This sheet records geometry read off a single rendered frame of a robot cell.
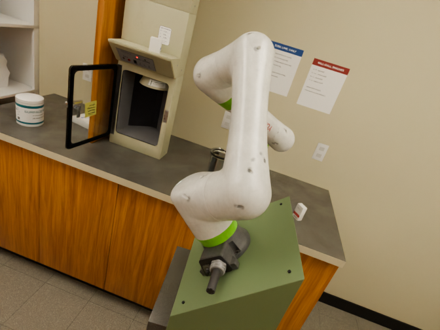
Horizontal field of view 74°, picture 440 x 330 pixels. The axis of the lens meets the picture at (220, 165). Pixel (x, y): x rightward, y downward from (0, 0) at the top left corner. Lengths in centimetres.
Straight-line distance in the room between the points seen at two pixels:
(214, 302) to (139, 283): 115
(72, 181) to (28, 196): 34
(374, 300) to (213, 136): 174
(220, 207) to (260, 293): 21
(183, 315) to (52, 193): 120
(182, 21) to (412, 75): 127
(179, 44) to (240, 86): 78
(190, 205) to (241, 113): 27
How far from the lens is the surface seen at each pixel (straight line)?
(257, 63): 82
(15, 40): 265
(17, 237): 222
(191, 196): 74
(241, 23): 189
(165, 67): 148
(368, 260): 245
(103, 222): 173
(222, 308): 78
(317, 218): 168
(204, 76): 94
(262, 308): 77
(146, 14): 159
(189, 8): 151
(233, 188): 66
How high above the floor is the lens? 172
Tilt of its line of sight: 25 degrees down
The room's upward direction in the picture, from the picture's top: 17 degrees clockwise
